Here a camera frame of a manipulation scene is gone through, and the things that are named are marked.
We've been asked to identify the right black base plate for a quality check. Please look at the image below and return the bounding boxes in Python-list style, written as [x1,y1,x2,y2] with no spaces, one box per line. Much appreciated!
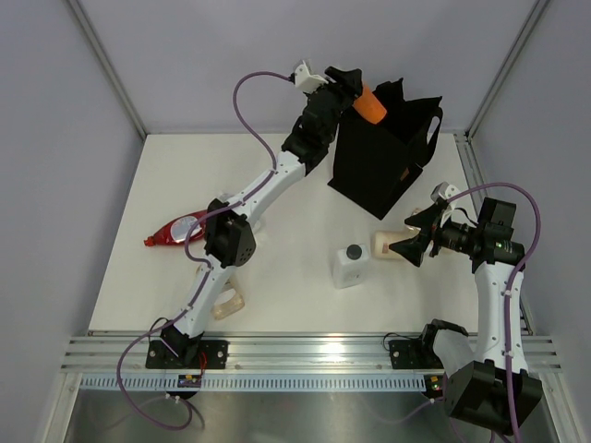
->
[388,339,443,370]

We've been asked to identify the aluminium front rail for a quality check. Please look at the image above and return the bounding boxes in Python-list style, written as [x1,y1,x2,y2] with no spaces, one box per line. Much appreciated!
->
[59,334,562,374]

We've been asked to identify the white bottle black cap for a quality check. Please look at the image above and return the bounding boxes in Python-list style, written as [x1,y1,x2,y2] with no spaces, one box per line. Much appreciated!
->
[332,244,370,289]

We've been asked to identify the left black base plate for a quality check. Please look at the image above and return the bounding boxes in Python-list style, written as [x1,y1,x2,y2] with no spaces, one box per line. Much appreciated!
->
[145,340,229,369]

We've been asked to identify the clear soap refill bottle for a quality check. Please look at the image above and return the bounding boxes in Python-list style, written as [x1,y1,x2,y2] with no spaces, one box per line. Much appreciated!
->
[187,264,245,323]

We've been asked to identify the white slotted cable duct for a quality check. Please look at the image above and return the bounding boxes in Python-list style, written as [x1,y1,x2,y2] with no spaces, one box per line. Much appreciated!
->
[80,372,428,393]

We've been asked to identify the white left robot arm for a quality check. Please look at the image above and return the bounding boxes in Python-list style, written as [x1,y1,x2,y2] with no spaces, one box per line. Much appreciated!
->
[146,63,363,369]

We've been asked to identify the orange bottle blue cap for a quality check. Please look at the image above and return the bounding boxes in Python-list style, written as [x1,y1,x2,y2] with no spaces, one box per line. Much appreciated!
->
[353,83,387,125]

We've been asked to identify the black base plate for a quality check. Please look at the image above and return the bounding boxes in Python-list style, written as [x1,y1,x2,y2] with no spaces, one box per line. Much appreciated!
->
[388,339,443,370]
[145,340,229,369]

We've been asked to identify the red dish soap bottle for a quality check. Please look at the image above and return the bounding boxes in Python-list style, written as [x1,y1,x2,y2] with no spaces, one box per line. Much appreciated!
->
[143,210,207,247]

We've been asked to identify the black canvas bag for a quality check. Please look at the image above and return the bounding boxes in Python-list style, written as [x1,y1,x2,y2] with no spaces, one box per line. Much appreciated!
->
[328,79,443,220]

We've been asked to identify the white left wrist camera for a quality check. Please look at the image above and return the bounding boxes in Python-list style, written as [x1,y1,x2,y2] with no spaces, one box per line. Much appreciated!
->
[289,59,328,94]

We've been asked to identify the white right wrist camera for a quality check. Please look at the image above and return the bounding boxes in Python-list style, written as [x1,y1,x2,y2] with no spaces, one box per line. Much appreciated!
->
[430,182,460,222]

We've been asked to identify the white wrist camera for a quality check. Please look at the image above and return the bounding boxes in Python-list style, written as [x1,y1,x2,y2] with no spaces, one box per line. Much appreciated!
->
[430,182,460,222]
[289,59,328,94]

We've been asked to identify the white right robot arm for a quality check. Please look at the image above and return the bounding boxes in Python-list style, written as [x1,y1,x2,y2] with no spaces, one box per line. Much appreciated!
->
[331,80,542,437]

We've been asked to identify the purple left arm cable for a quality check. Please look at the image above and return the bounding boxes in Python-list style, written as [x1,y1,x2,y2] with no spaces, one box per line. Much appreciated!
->
[115,71,296,431]

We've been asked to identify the cream lotion bottle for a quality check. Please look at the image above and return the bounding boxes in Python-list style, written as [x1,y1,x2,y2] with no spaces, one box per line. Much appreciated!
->
[371,229,424,261]

